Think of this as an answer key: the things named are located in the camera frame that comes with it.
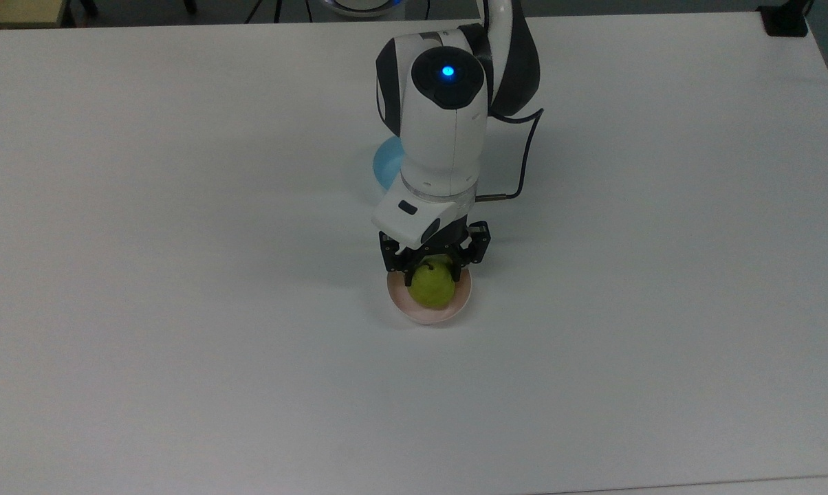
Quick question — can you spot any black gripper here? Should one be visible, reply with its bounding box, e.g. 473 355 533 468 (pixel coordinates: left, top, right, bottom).
378 217 492 289

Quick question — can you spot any green pear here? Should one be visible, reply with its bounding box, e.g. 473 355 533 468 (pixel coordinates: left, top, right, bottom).
407 257 457 309

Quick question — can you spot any pink plastic bowl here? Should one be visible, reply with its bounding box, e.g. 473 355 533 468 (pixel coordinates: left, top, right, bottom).
386 264 473 326

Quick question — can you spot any blue plastic bowl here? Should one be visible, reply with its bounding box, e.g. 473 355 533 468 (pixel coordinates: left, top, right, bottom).
372 135 408 194

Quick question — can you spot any wooden desk top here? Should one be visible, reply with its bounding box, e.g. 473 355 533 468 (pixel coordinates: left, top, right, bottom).
0 0 69 30

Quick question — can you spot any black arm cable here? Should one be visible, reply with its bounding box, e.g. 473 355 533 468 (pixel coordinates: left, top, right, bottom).
475 107 546 202

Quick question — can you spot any black clamp camera stand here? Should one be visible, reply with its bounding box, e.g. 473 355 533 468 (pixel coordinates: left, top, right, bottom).
757 0 815 38

